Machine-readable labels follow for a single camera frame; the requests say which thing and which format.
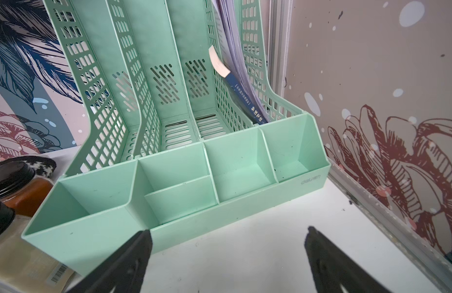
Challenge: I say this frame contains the blue booklet in organizer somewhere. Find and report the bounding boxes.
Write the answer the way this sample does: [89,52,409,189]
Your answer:
[225,72,267,125]

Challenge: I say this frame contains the mint green desk organizer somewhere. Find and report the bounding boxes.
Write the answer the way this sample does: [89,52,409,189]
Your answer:
[22,1,330,275]

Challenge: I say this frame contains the beige spice jar black lid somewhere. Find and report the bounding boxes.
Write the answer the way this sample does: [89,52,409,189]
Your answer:
[0,201,75,293]

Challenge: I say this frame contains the houndstooth folded scarf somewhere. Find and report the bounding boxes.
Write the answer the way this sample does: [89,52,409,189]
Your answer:
[3,155,57,178]

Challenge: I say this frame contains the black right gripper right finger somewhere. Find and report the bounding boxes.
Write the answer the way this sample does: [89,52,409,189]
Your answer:
[304,226,390,293]

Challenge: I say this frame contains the brown spice jar black lid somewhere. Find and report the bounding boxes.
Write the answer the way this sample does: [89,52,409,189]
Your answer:
[0,161,53,217]

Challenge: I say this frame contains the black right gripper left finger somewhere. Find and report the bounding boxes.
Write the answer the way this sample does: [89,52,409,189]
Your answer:
[69,230,153,293]

